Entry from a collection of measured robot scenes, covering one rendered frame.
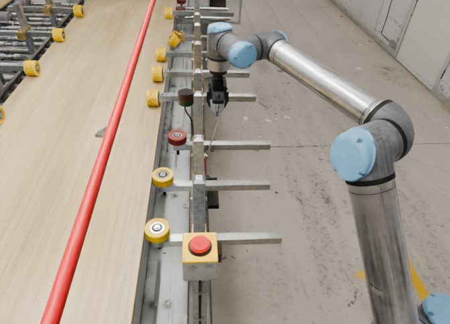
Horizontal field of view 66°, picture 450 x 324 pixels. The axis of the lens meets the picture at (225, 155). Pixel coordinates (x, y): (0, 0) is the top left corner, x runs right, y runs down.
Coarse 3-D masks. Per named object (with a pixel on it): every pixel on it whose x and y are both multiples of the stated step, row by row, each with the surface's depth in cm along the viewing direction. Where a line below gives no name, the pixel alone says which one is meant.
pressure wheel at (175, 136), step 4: (172, 132) 150; (176, 132) 151; (180, 132) 151; (184, 132) 151; (168, 136) 148; (172, 136) 148; (176, 136) 148; (180, 136) 149; (184, 136) 148; (168, 140) 149; (172, 140) 146; (176, 140) 146; (180, 140) 147; (184, 140) 148; (172, 144) 148; (176, 144) 147; (180, 144) 148
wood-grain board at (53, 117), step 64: (128, 0) 293; (64, 64) 196; (128, 64) 200; (0, 128) 148; (64, 128) 150; (128, 128) 152; (0, 192) 120; (64, 192) 121; (128, 192) 122; (0, 256) 100; (128, 256) 102; (0, 320) 87; (64, 320) 87; (128, 320) 88
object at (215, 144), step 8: (184, 144) 152; (192, 144) 152; (208, 144) 152; (216, 144) 153; (224, 144) 153; (232, 144) 153; (240, 144) 153; (248, 144) 154; (256, 144) 154; (264, 144) 154
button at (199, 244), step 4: (196, 236) 69; (200, 236) 69; (204, 236) 69; (192, 240) 68; (196, 240) 68; (200, 240) 68; (204, 240) 68; (208, 240) 69; (192, 244) 67; (196, 244) 68; (200, 244) 68; (204, 244) 68; (208, 244) 68; (192, 248) 67; (196, 248) 67; (200, 248) 67; (204, 248) 67; (208, 248) 67; (196, 252) 67; (200, 252) 67; (204, 252) 67
